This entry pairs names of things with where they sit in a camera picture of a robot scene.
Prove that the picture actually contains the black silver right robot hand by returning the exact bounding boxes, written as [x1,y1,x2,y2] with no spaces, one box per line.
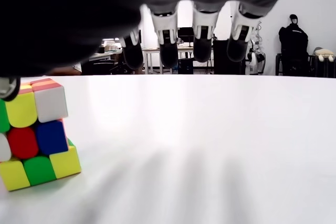
[0,0,302,103]

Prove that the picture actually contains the multicoloured Rubik's cube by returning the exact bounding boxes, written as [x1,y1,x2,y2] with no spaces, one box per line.
[0,78,82,192]

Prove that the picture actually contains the white desk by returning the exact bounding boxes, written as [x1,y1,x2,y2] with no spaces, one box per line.
[141,46,214,75]

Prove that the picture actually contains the black monitor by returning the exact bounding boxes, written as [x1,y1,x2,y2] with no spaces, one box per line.
[177,27,197,48]

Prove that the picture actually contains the black cabinet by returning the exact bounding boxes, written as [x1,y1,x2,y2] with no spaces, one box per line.
[212,39,244,75]

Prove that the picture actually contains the black backpack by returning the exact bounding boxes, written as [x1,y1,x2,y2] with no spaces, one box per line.
[278,14,311,77]

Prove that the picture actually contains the beige plush toy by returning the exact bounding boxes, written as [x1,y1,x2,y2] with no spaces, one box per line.
[313,47,336,63]

